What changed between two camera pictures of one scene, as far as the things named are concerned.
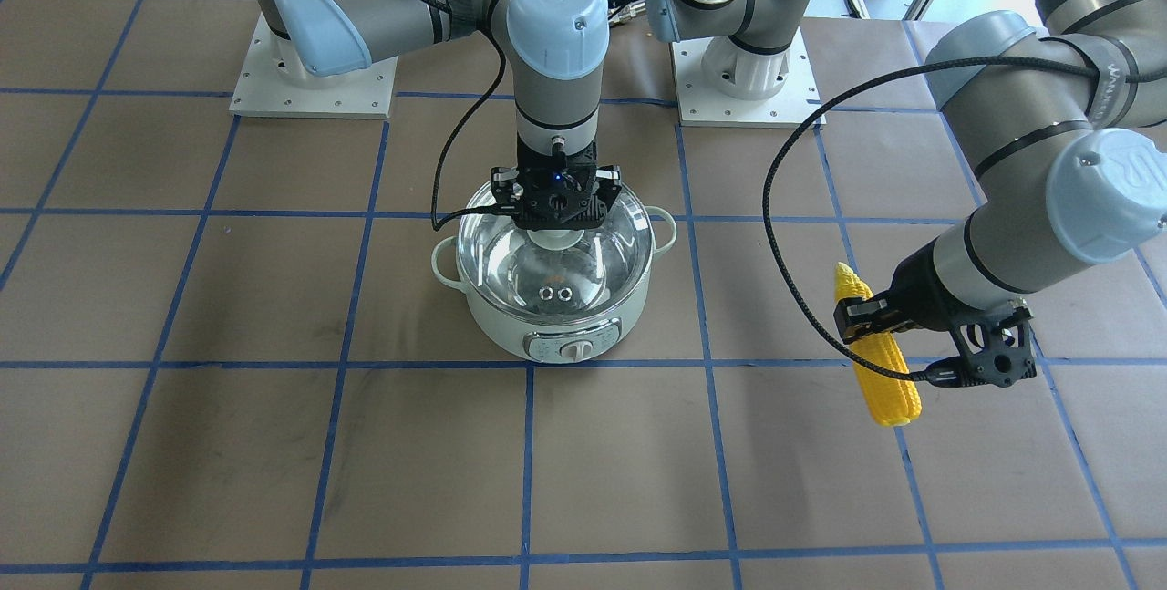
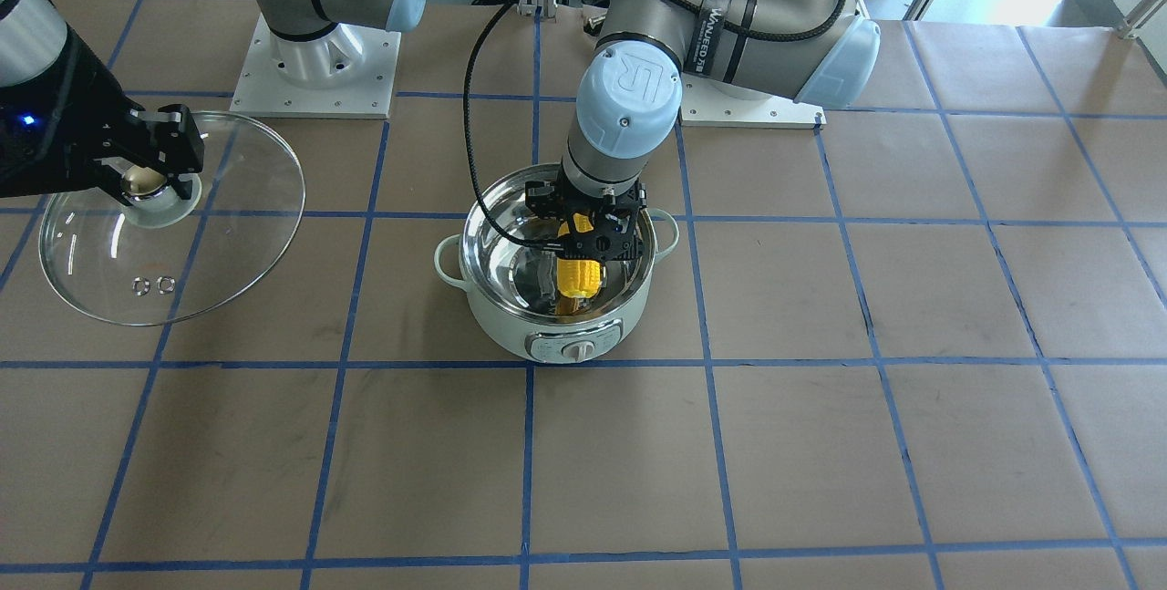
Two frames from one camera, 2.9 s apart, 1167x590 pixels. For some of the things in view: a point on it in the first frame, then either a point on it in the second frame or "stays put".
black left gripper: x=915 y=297 → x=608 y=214
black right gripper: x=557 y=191 → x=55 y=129
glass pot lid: x=557 y=273 → x=152 y=257
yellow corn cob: x=895 y=402 → x=578 y=278
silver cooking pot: x=556 y=295 stays put
